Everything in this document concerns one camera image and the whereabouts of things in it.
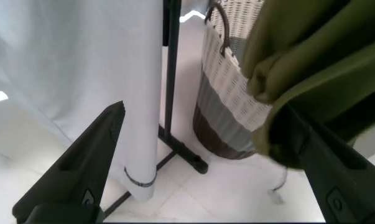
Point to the white curtain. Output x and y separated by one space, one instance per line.
190 4

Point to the green garment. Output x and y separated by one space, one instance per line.
314 62

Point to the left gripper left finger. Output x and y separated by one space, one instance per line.
81 174

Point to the white laundry basket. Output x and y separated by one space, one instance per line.
224 81

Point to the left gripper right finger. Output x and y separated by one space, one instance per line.
339 177

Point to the black clothes rack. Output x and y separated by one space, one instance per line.
171 62

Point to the pale grey shorts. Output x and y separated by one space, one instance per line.
81 46

